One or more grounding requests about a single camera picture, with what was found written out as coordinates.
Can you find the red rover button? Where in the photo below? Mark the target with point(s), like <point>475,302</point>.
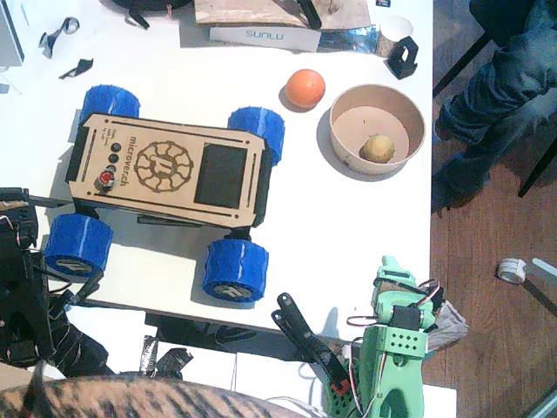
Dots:
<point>105,178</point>

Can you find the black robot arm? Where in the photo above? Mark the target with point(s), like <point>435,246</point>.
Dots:
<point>22,305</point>

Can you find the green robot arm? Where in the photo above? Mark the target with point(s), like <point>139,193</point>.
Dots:
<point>391,374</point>

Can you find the grey crumpled paper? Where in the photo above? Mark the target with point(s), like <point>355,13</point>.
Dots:
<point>450,326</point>

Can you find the black table clamp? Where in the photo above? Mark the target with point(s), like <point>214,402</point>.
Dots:
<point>85,289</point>

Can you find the yellow round fruit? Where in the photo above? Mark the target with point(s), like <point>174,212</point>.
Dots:
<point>377,149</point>

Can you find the wooden top rover chassis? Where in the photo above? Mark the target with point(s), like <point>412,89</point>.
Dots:
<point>174,174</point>

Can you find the brown paper bowl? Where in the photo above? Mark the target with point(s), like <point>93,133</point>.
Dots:
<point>348,148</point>

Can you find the white tape roll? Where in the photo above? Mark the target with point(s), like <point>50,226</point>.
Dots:
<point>521,271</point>

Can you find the black plastic scrap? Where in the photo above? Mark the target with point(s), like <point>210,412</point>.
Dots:
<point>80,67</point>

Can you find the pale metal bar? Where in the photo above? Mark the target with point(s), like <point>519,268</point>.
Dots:
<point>544,266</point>

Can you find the black clip parts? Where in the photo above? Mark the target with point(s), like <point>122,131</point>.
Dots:
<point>48,41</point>

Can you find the white device box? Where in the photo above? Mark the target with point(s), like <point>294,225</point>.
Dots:
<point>8,39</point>

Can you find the black chair leg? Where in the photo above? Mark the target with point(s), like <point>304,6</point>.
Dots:
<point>537,167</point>
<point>461,65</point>

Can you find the orange fruit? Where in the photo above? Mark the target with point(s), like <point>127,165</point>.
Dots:
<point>305,88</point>

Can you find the brown striped fabric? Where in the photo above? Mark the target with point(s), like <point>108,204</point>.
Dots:
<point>130,398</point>

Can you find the person in blue jeans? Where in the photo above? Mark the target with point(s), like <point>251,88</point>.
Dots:
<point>513,78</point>

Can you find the shiny blue foil bag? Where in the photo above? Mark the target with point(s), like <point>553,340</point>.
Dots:
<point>348,39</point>

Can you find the white paper cup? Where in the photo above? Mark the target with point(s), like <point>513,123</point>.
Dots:
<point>393,30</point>

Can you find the white SUNLU box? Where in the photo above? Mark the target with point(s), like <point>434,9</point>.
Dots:
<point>261,38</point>

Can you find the small black card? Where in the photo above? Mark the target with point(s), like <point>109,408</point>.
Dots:
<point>383,3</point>

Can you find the black stick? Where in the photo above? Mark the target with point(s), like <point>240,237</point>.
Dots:
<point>311,15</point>

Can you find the raw wooden board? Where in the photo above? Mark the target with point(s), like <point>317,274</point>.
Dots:
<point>243,13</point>

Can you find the black printed bracket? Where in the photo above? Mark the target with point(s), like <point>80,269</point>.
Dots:
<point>398,65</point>

